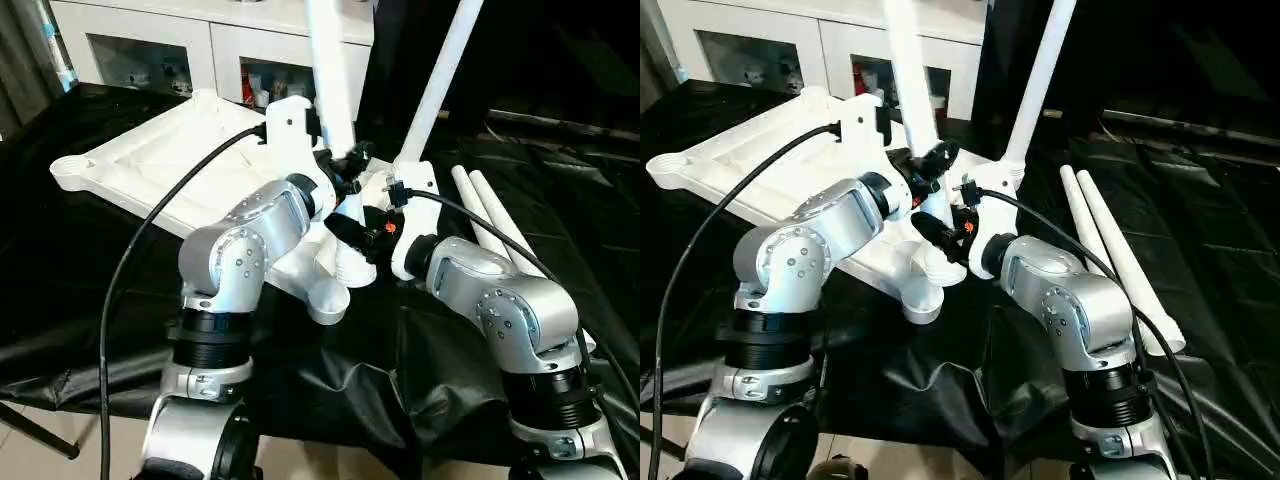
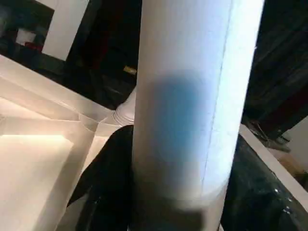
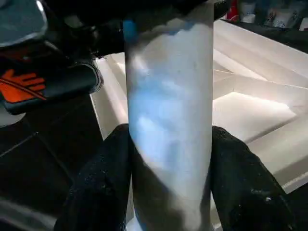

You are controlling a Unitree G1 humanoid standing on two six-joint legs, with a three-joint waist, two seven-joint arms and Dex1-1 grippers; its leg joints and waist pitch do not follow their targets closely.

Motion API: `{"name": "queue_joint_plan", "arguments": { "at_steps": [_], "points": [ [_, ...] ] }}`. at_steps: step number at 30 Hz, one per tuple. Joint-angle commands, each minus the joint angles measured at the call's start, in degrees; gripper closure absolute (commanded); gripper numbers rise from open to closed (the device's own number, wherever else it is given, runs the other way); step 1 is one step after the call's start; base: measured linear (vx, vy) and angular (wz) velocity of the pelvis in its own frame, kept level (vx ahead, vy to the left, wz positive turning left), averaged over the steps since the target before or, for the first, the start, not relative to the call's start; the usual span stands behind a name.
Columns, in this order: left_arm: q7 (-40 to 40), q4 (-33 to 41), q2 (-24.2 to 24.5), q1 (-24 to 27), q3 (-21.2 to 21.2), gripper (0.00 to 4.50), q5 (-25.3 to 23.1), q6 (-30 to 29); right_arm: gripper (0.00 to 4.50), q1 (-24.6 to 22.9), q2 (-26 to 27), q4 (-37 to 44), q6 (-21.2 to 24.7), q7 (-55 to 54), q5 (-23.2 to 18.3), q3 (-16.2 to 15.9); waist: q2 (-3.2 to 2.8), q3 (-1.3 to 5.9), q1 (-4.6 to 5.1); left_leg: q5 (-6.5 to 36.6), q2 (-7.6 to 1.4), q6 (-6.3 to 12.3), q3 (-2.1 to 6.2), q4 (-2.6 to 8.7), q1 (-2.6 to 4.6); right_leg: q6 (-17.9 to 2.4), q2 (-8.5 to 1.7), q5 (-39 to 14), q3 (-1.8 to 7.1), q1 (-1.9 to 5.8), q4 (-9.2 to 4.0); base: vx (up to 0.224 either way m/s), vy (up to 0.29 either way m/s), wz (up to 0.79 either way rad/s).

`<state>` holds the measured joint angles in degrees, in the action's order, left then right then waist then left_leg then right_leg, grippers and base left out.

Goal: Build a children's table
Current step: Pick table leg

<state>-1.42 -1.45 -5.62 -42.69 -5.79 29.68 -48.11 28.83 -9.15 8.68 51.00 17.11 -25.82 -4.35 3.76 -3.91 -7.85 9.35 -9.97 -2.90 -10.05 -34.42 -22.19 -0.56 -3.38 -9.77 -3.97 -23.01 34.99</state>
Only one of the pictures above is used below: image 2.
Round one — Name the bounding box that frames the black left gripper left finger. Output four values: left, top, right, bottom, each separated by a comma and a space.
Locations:
67, 124, 135, 231

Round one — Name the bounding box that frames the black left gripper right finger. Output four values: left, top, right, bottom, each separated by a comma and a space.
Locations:
220, 134, 308, 231

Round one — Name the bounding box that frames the white table top frame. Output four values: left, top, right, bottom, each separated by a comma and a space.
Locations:
0, 54, 136, 231

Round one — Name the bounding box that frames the black work mat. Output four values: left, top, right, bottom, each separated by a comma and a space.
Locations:
63, 0, 308, 145

